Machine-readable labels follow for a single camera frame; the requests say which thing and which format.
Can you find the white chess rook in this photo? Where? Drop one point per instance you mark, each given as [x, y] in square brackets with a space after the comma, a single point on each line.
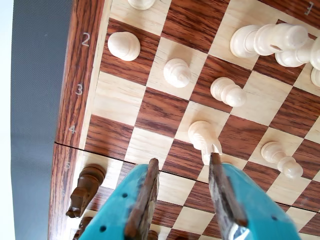
[141, 3]

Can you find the white chess pawn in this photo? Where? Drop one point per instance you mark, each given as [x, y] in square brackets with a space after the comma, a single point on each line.
[226, 92]
[123, 46]
[177, 72]
[277, 157]

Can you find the dark brown chess knight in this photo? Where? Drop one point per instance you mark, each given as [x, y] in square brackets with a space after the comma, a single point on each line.
[85, 187]

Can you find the grey textured mat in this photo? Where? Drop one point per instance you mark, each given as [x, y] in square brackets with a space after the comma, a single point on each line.
[35, 100]

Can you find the dark brown chess pawn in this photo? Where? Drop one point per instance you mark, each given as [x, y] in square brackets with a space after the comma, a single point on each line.
[85, 222]
[153, 235]

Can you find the white chess bishop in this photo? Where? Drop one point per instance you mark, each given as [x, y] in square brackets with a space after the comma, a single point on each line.
[265, 40]

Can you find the white chess knight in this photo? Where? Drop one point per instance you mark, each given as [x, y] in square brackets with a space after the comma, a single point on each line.
[202, 137]

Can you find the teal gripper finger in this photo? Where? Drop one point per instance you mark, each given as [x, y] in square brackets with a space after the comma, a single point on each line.
[125, 200]
[245, 205]

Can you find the wooden folding chess board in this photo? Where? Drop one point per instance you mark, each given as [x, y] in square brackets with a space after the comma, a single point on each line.
[162, 110]

